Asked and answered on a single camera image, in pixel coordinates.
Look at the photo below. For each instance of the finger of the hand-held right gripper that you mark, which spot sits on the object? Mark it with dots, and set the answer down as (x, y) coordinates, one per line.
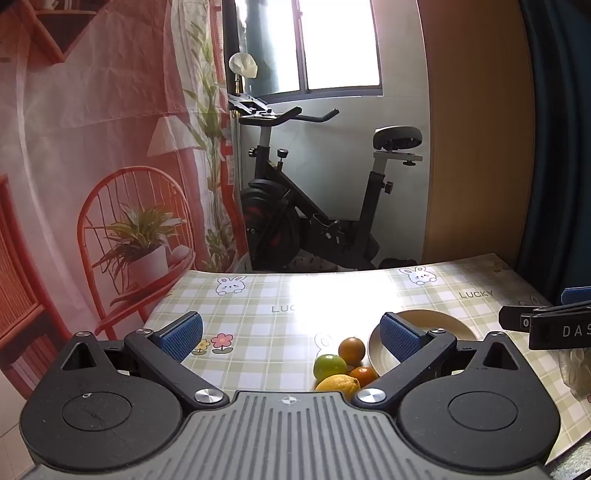
(577, 296)
(515, 317)

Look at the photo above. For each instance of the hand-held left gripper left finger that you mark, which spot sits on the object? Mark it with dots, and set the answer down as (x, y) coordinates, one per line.
(182, 334)

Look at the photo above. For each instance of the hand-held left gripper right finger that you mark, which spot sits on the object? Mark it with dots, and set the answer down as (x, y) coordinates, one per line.
(399, 337)

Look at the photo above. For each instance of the beige oval plate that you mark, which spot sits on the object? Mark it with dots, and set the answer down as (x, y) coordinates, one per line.
(450, 321)

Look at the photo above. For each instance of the green round fruit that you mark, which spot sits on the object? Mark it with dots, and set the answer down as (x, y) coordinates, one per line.
(328, 367)

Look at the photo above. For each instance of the yellow lemon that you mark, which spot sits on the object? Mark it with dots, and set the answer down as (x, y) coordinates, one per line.
(337, 384)

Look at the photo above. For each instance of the clear plastic item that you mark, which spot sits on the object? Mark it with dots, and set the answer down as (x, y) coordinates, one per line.
(577, 376)

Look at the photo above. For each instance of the dark greenish orange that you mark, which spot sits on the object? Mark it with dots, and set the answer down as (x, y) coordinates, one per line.
(365, 374)
(353, 350)

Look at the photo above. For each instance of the black exercise bike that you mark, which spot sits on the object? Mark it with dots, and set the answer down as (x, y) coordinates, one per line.
(272, 217)

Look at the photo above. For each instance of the dark blue curtain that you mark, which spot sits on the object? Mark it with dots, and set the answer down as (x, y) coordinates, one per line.
(563, 138)

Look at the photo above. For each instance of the wooden panel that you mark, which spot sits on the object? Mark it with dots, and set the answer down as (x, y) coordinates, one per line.
(475, 138)

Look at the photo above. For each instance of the red printed backdrop cloth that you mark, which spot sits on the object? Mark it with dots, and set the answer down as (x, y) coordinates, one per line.
(92, 138)

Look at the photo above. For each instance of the white cloth cap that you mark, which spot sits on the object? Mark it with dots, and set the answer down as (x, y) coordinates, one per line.
(243, 64)

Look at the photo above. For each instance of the window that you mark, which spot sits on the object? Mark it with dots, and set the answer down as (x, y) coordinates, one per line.
(332, 41)

